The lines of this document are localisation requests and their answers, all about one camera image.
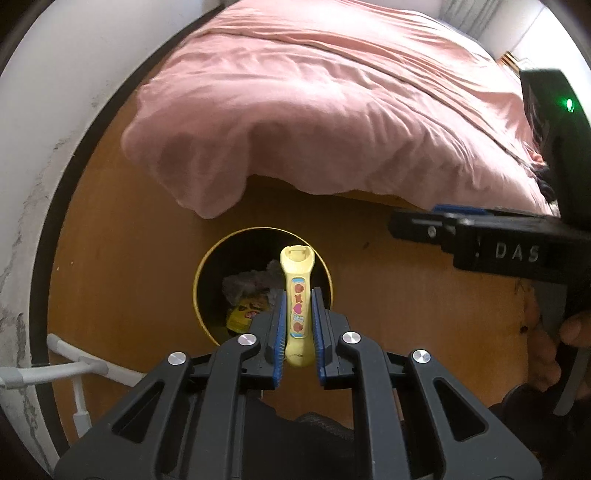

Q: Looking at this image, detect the yellow snack bag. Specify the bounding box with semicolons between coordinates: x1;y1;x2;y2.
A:
225;298;270;334

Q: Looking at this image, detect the yellow plastic toy tube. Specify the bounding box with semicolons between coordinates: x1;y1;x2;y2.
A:
280;245;315;368

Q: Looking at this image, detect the grey crumpled sock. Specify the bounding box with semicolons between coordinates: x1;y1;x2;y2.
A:
222;260;286;307

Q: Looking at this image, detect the yellow round trash bin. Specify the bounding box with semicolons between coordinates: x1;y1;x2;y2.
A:
192;227;307;345

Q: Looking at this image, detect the person's right hand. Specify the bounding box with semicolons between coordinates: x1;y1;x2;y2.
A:
524;292;591;392

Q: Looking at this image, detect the pink bed duvet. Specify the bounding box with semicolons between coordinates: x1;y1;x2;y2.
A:
121;1;555;218

